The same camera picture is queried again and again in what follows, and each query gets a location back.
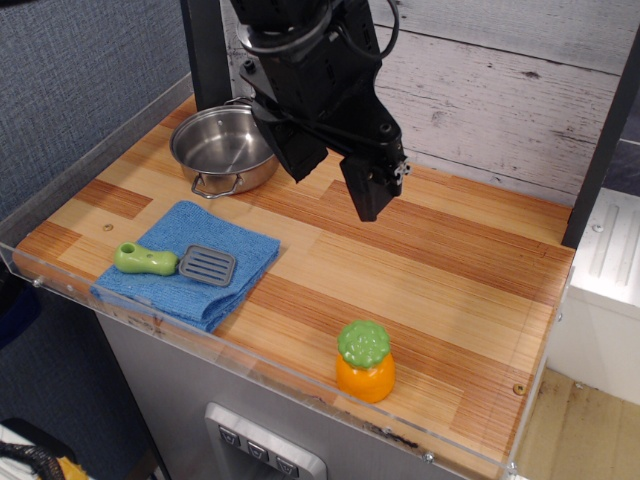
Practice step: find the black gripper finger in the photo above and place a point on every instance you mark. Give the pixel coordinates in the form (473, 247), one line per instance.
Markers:
(298, 151)
(371, 186)

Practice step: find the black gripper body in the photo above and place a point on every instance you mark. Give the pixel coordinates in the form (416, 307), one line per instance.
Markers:
(326, 85)

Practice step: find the stainless steel pot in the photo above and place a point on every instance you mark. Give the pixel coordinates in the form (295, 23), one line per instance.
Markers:
(221, 151)

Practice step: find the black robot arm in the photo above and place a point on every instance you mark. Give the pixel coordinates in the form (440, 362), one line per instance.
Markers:
(267, 25)

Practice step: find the orange pineapple salt shaker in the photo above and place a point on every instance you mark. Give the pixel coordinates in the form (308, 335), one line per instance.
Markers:
(365, 367)

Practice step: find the blue folded cloth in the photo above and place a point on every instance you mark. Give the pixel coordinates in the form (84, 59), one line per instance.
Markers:
(200, 305)

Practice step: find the white box with metal plate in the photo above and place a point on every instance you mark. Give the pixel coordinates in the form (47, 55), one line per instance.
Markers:
(595, 340)

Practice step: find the grey cabinet with dispenser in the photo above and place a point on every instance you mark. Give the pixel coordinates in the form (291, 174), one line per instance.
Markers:
(209, 422)

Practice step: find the yellow black object bottom left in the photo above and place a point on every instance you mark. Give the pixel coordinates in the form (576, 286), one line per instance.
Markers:
(28, 452)

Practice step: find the dark vertical post left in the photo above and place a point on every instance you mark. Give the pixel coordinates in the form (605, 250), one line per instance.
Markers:
(207, 52)

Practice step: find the dark vertical post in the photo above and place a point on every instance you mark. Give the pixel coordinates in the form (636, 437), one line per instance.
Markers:
(207, 52)
(610, 135)

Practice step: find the green handled grey spatula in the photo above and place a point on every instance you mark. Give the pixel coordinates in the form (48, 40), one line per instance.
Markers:
(198, 263)

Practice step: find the dark vertical post right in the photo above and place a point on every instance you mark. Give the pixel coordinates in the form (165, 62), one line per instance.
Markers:
(610, 135)

